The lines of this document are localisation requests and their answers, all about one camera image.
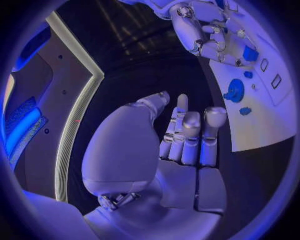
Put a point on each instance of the glowing light bar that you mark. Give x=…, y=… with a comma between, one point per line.
x=23, y=127

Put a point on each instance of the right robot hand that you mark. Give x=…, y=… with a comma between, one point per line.
x=189, y=28

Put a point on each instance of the thin tall blue peg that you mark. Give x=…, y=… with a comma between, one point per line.
x=245, y=111

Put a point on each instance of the blue gear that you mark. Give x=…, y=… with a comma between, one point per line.
x=236, y=88

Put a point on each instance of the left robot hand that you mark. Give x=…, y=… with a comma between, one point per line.
x=122, y=150

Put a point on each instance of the blue round-head peg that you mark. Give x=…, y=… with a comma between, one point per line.
x=227, y=96

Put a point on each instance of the short blue peg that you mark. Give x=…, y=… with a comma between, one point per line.
x=248, y=74

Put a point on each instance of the white task board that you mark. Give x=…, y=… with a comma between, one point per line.
x=257, y=121

